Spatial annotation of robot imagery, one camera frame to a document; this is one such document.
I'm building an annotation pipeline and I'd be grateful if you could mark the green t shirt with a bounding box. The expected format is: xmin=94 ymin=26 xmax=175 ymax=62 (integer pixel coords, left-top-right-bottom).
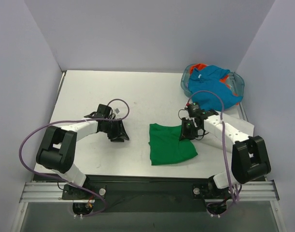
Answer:
xmin=148 ymin=123 xmax=198 ymax=166

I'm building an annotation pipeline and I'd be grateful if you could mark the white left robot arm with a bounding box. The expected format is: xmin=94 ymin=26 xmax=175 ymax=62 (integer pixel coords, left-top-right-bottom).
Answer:
xmin=36 ymin=104 xmax=129 ymax=199

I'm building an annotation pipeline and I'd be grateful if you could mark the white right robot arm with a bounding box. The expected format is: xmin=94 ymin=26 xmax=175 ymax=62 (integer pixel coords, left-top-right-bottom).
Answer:
xmin=179 ymin=102 xmax=271 ymax=197

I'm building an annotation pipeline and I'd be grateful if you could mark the blue t shirt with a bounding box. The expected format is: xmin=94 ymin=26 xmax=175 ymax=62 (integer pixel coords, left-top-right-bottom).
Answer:
xmin=187 ymin=65 xmax=242 ymax=112

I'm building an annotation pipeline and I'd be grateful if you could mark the white cloth sheet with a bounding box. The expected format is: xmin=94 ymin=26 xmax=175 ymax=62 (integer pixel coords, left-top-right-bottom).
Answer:
xmin=203 ymin=114 xmax=254 ymax=152

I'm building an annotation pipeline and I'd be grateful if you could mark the orange t shirt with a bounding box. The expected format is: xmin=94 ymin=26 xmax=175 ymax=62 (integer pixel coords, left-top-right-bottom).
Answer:
xmin=189 ymin=63 xmax=241 ymax=105

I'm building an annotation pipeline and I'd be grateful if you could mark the clear blue plastic bin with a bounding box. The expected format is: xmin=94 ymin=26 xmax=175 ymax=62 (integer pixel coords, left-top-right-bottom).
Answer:
xmin=180 ymin=64 xmax=245 ymax=97

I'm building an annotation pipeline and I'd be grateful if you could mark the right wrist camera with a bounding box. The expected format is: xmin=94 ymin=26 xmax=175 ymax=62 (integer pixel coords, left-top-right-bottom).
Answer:
xmin=186 ymin=102 xmax=202 ymax=118

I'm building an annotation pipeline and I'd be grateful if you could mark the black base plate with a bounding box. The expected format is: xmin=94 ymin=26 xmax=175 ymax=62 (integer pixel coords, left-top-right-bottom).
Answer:
xmin=58 ymin=174 xmax=235 ymax=213

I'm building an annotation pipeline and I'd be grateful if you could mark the aluminium frame rail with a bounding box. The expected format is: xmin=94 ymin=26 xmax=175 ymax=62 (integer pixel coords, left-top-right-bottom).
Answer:
xmin=19 ymin=70 xmax=280 ymax=203

